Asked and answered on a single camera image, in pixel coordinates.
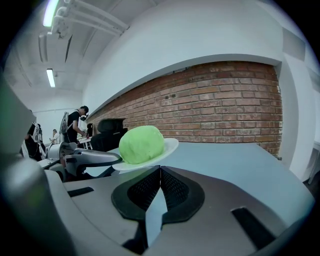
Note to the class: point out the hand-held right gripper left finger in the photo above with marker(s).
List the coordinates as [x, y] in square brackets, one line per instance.
[100, 200]

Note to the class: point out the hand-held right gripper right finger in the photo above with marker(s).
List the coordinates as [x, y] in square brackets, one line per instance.
[225, 212]

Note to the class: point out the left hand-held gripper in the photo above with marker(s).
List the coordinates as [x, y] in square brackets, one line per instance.
[56, 152]

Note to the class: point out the green round vegetable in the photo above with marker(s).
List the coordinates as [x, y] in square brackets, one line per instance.
[141, 145]

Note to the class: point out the white background table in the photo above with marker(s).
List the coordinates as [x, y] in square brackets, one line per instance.
[85, 142]

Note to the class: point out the black office chair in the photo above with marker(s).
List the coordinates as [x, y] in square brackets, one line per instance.
[107, 137]

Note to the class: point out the white plate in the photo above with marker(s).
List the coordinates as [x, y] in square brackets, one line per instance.
[171, 146]

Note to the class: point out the long ceiling light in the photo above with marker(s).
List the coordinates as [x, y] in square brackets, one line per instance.
[51, 78]
[50, 11]

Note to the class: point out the white ceiling pipes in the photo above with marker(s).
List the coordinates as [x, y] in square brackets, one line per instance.
[95, 21]

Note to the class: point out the gray wall panel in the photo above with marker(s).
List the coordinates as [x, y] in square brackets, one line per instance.
[293, 43]

